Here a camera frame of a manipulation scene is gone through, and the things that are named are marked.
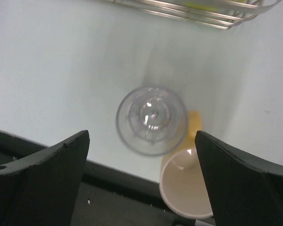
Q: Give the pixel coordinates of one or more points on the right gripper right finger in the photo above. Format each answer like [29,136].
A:
[243,189]

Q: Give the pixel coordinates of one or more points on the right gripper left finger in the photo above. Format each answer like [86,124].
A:
[41,189]

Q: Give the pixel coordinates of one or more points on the yellow mug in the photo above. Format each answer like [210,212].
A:
[181,182]

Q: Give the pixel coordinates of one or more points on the clear plastic cup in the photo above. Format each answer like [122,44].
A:
[152,120]

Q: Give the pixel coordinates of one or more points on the metal wire dish rack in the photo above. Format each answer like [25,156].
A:
[220,14]

